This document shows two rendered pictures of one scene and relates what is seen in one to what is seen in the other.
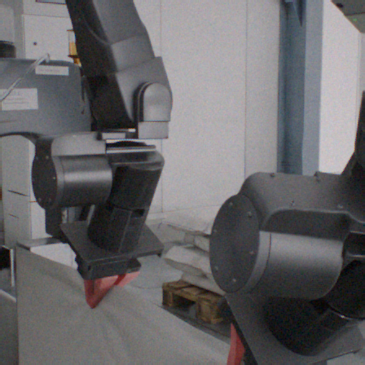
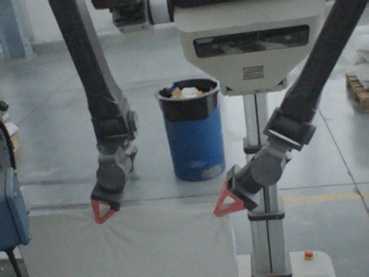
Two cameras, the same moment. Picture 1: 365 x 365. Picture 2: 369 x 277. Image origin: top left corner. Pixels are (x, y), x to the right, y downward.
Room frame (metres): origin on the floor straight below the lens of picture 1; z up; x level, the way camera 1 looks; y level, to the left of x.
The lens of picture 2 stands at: (-0.05, 0.58, 1.59)
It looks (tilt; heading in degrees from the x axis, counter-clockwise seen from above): 23 degrees down; 315
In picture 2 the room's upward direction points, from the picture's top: 9 degrees counter-clockwise
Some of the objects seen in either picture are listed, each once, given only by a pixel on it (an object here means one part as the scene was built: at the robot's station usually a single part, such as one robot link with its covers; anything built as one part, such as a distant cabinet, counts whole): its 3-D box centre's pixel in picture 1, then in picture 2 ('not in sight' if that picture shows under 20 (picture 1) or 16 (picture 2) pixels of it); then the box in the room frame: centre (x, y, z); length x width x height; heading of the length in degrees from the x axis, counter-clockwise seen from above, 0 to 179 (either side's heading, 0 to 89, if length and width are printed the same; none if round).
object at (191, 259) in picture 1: (221, 254); not in sight; (4.09, -0.24, 0.32); 0.67 x 0.42 x 0.14; 130
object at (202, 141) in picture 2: not in sight; (194, 130); (2.15, -1.71, 0.32); 0.51 x 0.48 x 0.65; 126
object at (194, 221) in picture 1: (220, 217); not in sight; (4.09, -0.23, 0.56); 0.66 x 0.43 x 0.15; 123
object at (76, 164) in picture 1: (98, 143); (115, 148); (0.65, 0.08, 1.24); 0.11 x 0.09 x 0.12; 127
